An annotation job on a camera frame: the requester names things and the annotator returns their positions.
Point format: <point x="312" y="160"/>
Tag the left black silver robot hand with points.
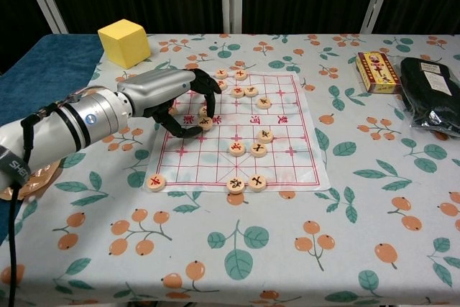
<point x="158" y="87"/>

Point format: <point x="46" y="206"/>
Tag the black socks in plastic bag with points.
<point x="431" y="98"/>

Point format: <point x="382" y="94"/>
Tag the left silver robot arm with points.
<point x="72" y="123"/>

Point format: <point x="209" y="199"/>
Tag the white red chess board sheet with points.
<point x="287" y="141"/>

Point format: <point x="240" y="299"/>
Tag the blue table cloth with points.
<point x="43" y="62"/>

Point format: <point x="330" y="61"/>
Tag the red yellow carton box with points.
<point x="379" y="71"/>

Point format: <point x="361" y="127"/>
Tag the brown sauce pouch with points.
<point x="37" y="179"/>

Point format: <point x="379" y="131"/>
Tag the floral printed tablecloth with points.
<point x="287" y="235"/>

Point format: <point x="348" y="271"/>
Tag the yellow cube block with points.
<point x="124" y="42"/>

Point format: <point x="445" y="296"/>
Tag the wooden chess piece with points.
<point x="257" y="182"/>
<point x="240" y="74"/>
<point x="203" y="110"/>
<point x="263" y="103"/>
<point x="156" y="182"/>
<point x="258" y="149"/>
<point x="237" y="91"/>
<point x="265" y="136"/>
<point x="237" y="149"/>
<point x="235" y="185"/>
<point x="220" y="73"/>
<point x="223" y="84"/>
<point x="251" y="90"/>
<point x="173" y="110"/>
<point x="206" y="124"/>

